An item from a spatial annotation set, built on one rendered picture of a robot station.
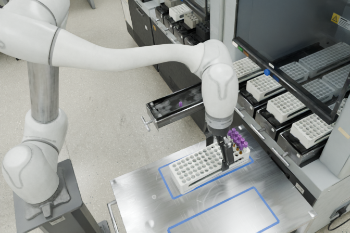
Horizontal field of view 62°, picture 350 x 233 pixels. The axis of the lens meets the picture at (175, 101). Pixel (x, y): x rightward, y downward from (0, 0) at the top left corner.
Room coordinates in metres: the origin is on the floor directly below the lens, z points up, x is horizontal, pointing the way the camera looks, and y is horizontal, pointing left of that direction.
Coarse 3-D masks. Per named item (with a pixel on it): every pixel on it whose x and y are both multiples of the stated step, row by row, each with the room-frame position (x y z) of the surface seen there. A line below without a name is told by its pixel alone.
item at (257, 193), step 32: (160, 160) 0.67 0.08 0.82; (256, 160) 0.62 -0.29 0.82; (128, 192) 0.54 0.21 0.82; (160, 192) 0.53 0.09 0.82; (192, 192) 0.51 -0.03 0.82; (224, 192) 0.50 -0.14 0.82; (256, 192) 0.49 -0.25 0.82; (288, 192) 0.47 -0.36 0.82; (128, 224) 0.42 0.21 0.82; (160, 224) 0.41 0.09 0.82; (192, 224) 0.40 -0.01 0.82; (224, 224) 0.39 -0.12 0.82; (256, 224) 0.38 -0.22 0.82; (288, 224) 0.36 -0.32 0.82
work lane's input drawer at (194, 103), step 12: (240, 84) 1.07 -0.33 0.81; (168, 96) 1.04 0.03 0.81; (180, 96) 1.03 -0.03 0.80; (192, 96) 1.03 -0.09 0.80; (156, 108) 0.95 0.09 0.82; (168, 108) 0.96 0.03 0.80; (180, 108) 0.94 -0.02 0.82; (192, 108) 0.95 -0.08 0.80; (204, 108) 0.98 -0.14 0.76; (144, 120) 0.95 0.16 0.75; (156, 120) 0.90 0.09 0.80; (168, 120) 0.90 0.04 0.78
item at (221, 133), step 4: (208, 128) 0.61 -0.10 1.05; (212, 128) 0.60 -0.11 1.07; (224, 128) 0.59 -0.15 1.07; (228, 128) 0.60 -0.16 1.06; (212, 132) 0.60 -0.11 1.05; (216, 132) 0.59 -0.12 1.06; (220, 132) 0.59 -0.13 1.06; (224, 132) 0.59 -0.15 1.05; (220, 136) 0.59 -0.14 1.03; (224, 136) 0.59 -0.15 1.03; (220, 140) 0.59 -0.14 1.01
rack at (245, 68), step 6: (240, 60) 1.18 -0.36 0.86; (246, 60) 1.18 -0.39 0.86; (234, 66) 1.15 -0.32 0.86; (240, 66) 1.14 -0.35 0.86; (246, 66) 1.13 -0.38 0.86; (252, 66) 1.14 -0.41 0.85; (258, 66) 1.13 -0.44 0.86; (240, 72) 1.10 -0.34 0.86; (246, 72) 1.09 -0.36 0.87; (252, 72) 1.12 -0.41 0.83; (258, 72) 1.12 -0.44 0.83; (240, 78) 1.11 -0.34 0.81; (246, 78) 1.09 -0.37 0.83
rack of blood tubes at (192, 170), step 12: (216, 144) 0.67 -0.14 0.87; (192, 156) 0.63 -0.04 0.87; (204, 156) 0.63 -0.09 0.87; (216, 156) 0.61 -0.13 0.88; (240, 156) 0.60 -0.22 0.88; (180, 168) 0.59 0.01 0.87; (192, 168) 0.58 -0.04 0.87; (204, 168) 0.57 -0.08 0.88; (216, 168) 0.56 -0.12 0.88; (180, 180) 0.53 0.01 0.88; (192, 180) 0.53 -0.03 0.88; (204, 180) 0.54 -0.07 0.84; (180, 192) 0.52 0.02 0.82
